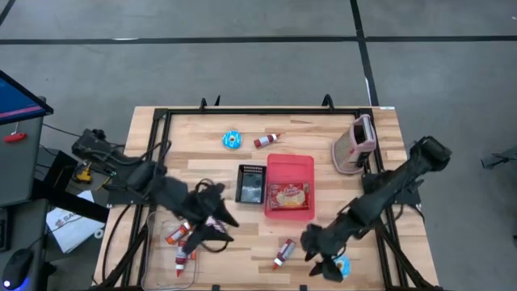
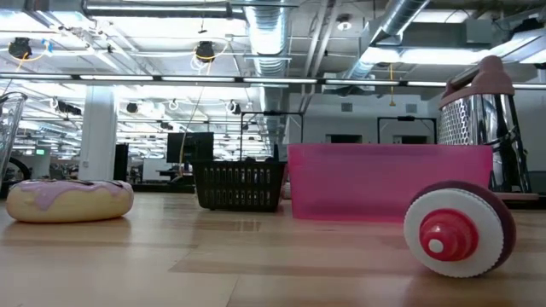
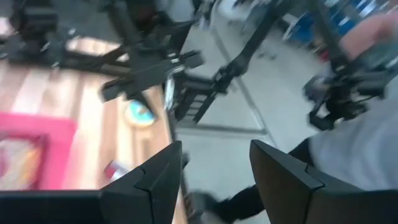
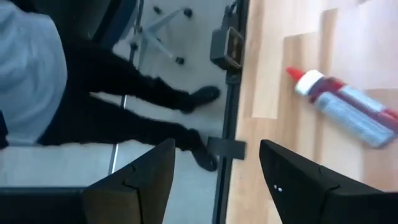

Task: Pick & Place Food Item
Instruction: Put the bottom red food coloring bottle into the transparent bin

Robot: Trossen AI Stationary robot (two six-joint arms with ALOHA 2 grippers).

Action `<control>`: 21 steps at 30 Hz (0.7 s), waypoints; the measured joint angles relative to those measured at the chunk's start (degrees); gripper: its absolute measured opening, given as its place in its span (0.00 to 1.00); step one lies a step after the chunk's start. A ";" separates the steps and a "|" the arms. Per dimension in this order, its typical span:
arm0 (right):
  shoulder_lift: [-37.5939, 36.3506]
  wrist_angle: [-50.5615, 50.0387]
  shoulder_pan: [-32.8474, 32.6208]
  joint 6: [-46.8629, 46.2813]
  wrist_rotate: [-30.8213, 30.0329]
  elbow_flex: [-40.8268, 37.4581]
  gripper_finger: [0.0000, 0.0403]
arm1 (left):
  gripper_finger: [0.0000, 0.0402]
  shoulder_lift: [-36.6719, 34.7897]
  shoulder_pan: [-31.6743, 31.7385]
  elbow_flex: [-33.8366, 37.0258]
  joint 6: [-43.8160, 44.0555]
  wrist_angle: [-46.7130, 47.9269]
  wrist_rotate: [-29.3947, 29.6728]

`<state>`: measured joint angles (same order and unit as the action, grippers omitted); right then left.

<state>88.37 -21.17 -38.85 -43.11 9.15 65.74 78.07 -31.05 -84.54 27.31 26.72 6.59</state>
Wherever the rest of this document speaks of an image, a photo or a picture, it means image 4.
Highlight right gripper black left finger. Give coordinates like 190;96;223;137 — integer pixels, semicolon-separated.
0;138;177;224

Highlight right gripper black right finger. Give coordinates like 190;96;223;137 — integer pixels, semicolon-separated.
259;139;398;224

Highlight office chair with star base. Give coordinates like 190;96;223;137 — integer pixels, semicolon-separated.
90;0;194;66

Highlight red capped glue bottle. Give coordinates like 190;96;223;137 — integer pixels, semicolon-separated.
285;66;398;150

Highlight person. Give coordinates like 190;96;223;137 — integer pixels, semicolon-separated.
0;0;222;172

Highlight black table frame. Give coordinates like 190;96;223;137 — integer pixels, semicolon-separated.
206;0;251;224

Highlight black box on frame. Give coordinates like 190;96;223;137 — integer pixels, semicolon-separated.
210;12;246;71

